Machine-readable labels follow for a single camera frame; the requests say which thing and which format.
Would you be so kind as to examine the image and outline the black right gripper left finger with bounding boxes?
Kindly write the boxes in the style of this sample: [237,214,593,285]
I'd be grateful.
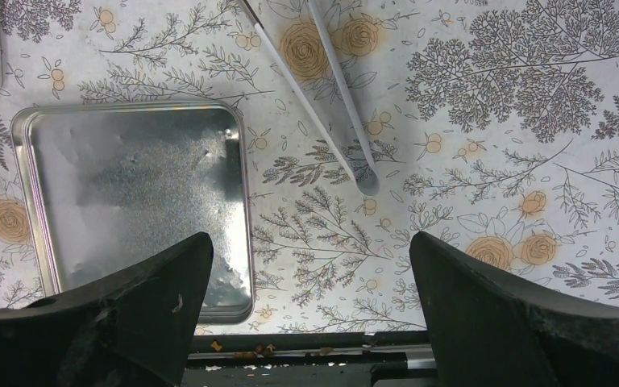
[0,232,214,386]

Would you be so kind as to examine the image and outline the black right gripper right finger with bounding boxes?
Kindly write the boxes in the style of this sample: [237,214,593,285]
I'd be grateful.
[409,232,619,386]

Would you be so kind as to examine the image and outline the white handled metal tongs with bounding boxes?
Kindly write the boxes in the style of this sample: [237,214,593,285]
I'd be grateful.
[239,1,380,196]

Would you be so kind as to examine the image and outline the silver metal tin lid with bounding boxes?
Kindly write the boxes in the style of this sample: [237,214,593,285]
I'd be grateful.
[10,99,254,324]

